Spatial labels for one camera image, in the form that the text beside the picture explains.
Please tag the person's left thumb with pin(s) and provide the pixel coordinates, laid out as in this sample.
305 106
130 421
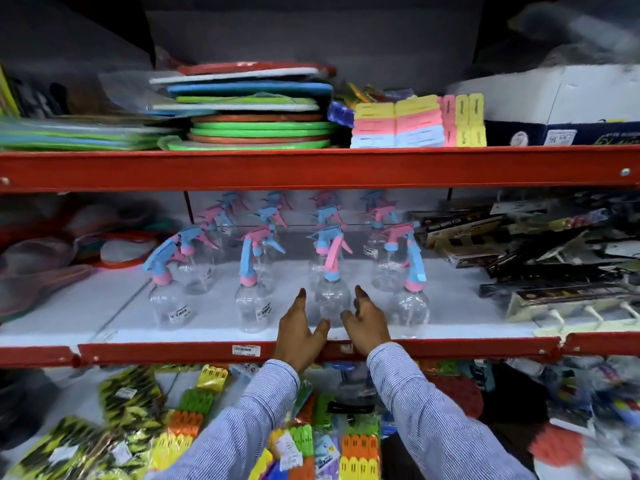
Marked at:
320 328

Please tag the person's left forearm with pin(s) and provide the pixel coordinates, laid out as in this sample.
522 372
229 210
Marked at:
240 424

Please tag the person's right hand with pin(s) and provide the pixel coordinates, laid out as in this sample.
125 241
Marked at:
369 329

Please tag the red metal shelf beam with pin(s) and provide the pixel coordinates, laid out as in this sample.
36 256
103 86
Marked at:
150 352
320 167

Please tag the white cardboard box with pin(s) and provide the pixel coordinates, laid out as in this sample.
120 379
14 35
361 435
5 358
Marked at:
565 94

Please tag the stack of green wrapped mats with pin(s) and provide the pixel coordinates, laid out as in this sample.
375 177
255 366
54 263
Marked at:
75 134

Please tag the stack of pastel peg packs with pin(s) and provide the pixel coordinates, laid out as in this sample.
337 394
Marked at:
400 122

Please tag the person's right thumb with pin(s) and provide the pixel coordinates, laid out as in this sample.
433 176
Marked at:
348 319

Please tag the blue plastic packet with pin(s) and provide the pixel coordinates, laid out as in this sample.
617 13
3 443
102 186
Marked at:
341 114

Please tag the pile of colourful clothes pegs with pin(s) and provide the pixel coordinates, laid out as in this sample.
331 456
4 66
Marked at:
355 449

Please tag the white wall hook rack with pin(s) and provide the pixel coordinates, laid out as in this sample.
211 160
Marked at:
590 317

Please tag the large clear-wrapped bundle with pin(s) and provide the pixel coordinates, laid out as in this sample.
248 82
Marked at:
580 29

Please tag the pile of yellow black packets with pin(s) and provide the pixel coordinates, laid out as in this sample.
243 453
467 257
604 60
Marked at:
125 394

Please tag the pile of black hook packages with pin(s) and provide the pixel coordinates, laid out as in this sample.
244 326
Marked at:
540 249

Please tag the pile of plastic-wrapped colourful goods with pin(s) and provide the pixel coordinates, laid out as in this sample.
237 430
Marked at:
55 254

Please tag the pink-blue trigger spray bottle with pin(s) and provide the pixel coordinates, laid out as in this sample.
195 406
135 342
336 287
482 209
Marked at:
331 294

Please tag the white price label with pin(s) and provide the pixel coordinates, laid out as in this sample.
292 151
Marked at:
246 350

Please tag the red perforated round mat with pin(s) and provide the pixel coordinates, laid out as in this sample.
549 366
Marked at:
556 444
460 394

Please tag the stack of colourful round mats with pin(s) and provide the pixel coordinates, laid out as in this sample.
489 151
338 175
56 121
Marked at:
255 119

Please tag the rows of clear spray bottles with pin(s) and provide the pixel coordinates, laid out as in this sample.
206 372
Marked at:
255 304

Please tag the person's left hand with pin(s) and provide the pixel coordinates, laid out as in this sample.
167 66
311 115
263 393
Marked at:
295 339

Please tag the person's right forearm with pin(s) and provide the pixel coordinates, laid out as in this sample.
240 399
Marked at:
430 419

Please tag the pile of clear-wrapped small goods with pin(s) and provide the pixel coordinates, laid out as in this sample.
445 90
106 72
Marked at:
595 409

